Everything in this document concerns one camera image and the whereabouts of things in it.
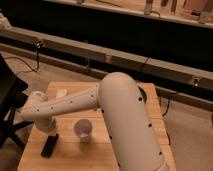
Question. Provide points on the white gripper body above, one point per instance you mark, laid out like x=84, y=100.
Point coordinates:
x=46, y=124

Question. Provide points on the black eraser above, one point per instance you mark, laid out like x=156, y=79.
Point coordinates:
x=49, y=146

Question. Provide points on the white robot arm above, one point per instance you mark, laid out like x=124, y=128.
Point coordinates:
x=129, y=126

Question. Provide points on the white paper cup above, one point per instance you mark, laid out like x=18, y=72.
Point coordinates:
x=83, y=130

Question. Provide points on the black office chair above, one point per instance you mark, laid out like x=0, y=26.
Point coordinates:
x=11, y=98

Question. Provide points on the green bowl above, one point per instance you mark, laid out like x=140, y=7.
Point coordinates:
x=143, y=93

